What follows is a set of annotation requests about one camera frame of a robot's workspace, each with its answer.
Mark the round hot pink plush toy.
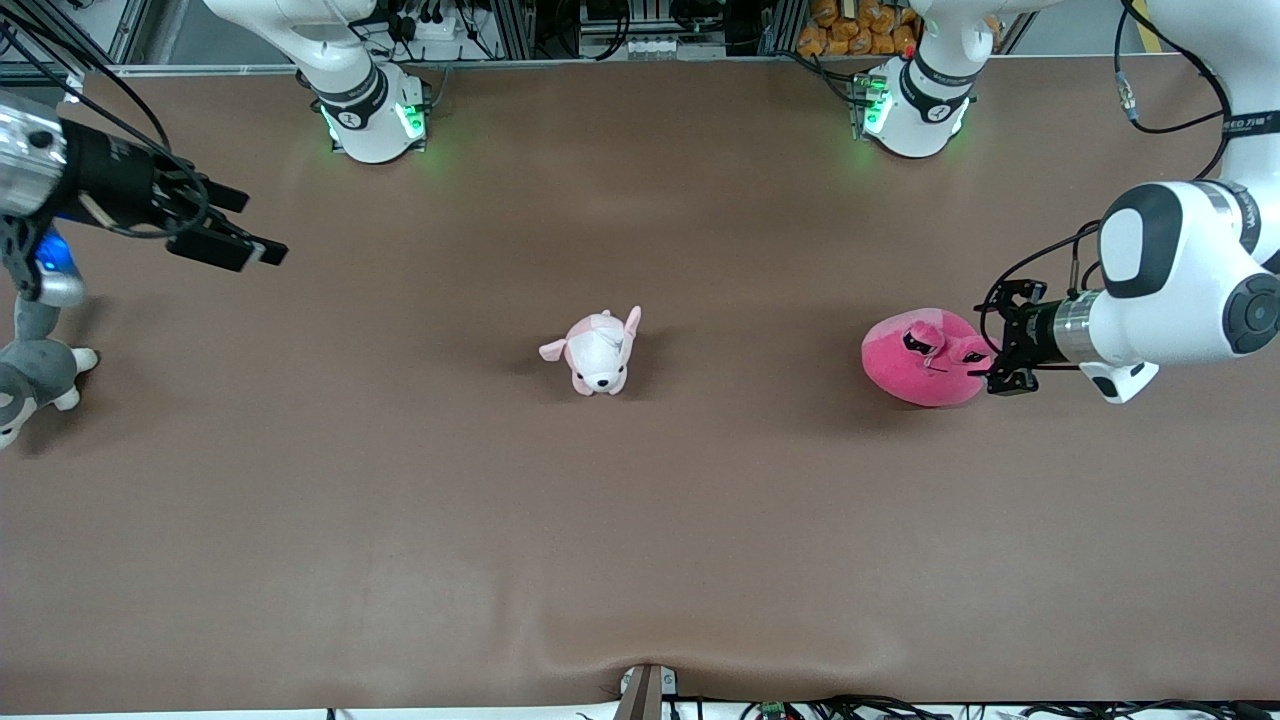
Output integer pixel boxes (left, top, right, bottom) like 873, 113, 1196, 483
861, 308, 999, 408

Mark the grey white plush husky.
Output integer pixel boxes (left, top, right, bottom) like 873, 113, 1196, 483
0, 295, 100, 450

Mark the white power strip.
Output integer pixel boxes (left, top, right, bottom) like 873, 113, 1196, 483
390, 10, 471, 45

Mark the brown table mat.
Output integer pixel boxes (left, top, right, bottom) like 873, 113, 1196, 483
0, 55, 1280, 713

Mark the pale pink white plush dog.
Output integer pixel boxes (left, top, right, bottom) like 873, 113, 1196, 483
539, 305, 643, 397

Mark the white connector block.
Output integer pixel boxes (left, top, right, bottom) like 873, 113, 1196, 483
622, 34, 727, 60

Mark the black cable bundle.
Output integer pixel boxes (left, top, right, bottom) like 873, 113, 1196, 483
740, 694, 1280, 720

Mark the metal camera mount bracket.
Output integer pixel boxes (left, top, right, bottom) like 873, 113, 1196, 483
615, 663, 679, 720

